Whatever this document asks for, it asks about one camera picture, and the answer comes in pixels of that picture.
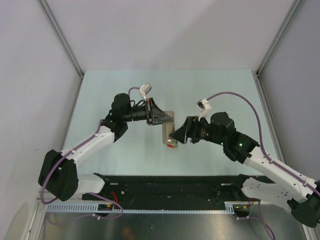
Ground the red battery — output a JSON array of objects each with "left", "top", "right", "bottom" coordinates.
[{"left": 167, "top": 144, "right": 176, "bottom": 149}]

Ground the left aluminium frame post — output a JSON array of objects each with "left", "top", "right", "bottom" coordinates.
[{"left": 37, "top": 0, "right": 84, "bottom": 80}]

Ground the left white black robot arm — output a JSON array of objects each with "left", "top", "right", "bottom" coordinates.
[{"left": 38, "top": 93, "right": 174, "bottom": 205}]

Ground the grey slotted cable duct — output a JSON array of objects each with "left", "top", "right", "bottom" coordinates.
[{"left": 46, "top": 201, "right": 237, "bottom": 214}]

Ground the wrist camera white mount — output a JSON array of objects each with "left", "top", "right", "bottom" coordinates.
[
  {"left": 196, "top": 98, "right": 212, "bottom": 120},
  {"left": 139, "top": 83, "right": 152, "bottom": 100}
]

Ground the right aluminium frame post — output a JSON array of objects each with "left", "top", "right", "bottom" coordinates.
[{"left": 254, "top": 0, "right": 306, "bottom": 78}]

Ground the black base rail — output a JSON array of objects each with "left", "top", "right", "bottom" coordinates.
[{"left": 82, "top": 174, "right": 255, "bottom": 212}]

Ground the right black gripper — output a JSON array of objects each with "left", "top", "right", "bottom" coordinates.
[{"left": 169, "top": 115, "right": 226, "bottom": 146}]

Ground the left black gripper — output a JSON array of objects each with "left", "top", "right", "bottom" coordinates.
[{"left": 122, "top": 97, "right": 173, "bottom": 126}]

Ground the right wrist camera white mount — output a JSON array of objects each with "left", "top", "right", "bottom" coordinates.
[{"left": 196, "top": 98, "right": 212, "bottom": 120}]

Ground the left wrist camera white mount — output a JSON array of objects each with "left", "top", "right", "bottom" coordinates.
[{"left": 139, "top": 83, "right": 152, "bottom": 100}]

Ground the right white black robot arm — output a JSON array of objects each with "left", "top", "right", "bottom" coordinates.
[{"left": 170, "top": 112, "right": 320, "bottom": 228}]

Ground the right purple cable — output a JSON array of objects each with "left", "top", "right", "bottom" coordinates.
[{"left": 206, "top": 91, "right": 320, "bottom": 238}]

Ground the aluminium frame post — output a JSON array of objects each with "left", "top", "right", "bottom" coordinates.
[
  {"left": 37, "top": 0, "right": 84, "bottom": 80},
  {"left": 254, "top": 0, "right": 306, "bottom": 78}
]

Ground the white remote control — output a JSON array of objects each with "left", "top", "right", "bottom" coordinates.
[{"left": 162, "top": 111, "right": 176, "bottom": 146}]

